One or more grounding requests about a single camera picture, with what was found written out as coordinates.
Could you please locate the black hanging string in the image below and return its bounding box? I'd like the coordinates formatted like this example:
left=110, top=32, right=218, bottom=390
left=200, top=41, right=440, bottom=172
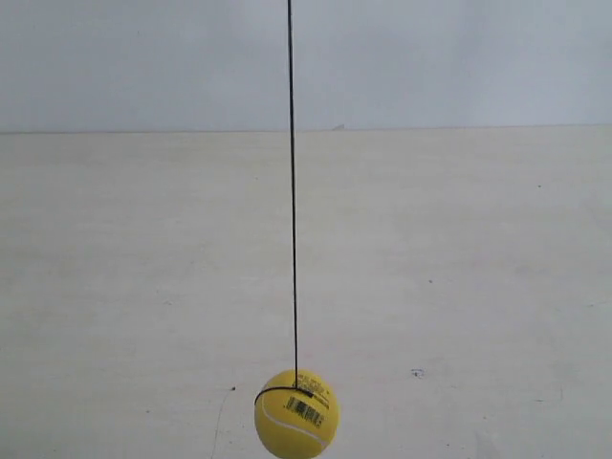
left=253, top=0, right=315, bottom=406

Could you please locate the yellow tennis ball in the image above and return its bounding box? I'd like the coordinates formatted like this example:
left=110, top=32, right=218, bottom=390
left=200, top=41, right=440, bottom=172
left=254, top=368, right=340, bottom=459

